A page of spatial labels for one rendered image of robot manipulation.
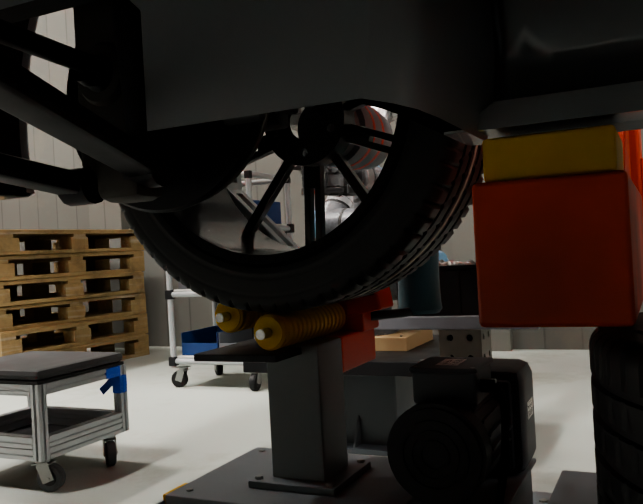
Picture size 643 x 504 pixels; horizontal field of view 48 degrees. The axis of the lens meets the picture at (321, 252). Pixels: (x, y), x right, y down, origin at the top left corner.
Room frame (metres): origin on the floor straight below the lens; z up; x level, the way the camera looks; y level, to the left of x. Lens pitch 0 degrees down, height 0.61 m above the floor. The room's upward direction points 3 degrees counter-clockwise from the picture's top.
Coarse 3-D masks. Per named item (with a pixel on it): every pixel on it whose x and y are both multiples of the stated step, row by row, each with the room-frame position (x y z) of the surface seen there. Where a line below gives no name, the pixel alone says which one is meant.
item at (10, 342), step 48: (0, 240) 3.86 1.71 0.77; (48, 240) 4.54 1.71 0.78; (96, 240) 4.88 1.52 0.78; (0, 288) 3.89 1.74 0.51; (48, 288) 4.52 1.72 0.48; (96, 288) 4.84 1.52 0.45; (0, 336) 3.84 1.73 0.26; (48, 336) 4.50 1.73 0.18; (96, 336) 4.77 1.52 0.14; (144, 336) 4.74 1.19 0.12
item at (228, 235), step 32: (288, 128) 1.30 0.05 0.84; (320, 128) 1.27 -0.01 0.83; (352, 128) 1.28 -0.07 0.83; (256, 160) 1.38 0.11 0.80; (288, 160) 1.30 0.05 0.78; (320, 160) 1.28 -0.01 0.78; (224, 192) 1.43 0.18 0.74; (320, 192) 1.31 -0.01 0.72; (192, 224) 1.23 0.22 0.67; (224, 224) 1.33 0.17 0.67; (256, 224) 1.37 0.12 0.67; (320, 224) 1.31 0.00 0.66; (352, 224) 1.08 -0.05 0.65; (224, 256) 1.18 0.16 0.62; (256, 256) 1.15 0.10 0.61; (288, 256) 1.13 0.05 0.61
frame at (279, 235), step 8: (240, 176) 1.52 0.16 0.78; (232, 184) 1.49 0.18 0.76; (240, 184) 1.52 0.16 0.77; (232, 192) 1.48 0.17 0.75; (240, 192) 1.51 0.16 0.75; (240, 200) 1.47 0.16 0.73; (248, 200) 1.50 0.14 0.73; (240, 208) 1.46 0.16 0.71; (248, 208) 1.46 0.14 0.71; (248, 216) 1.45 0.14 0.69; (264, 224) 1.45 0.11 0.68; (272, 224) 1.48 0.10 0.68; (264, 232) 1.44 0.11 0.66; (272, 232) 1.44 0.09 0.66; (280, 232) 1.47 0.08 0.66; (280, 240) 1.43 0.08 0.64; (288, 240) 1.46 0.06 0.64; (296, 248) 1.45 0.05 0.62
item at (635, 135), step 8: (632, 136) 1.20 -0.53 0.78; (640, 136) 1.30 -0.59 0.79; (632, 144) 1.20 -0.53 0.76; (640, 144) 1.27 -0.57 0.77; (632, 152) 1.20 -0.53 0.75; (640, 152) 1.24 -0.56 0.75; (632, 160) 1.20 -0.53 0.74; (640, 160) 1.20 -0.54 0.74; (632, 168) 1.20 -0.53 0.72; (640, 168) 1.20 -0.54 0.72; (632, 176) 1.20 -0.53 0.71; (640, 176) 1.20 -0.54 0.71; (640, 184) 1.20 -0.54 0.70; (640, 192) 1.20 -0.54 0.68
